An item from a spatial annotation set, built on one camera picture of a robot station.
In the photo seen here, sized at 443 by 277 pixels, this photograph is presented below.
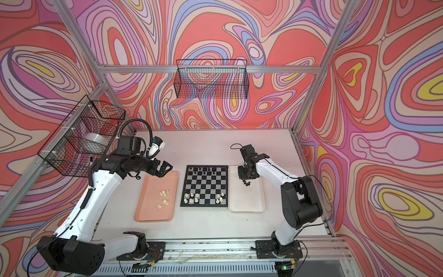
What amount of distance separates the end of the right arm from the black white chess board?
0.43 ft

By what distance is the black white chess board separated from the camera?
0.87 m

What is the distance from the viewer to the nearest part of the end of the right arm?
0.66 metres
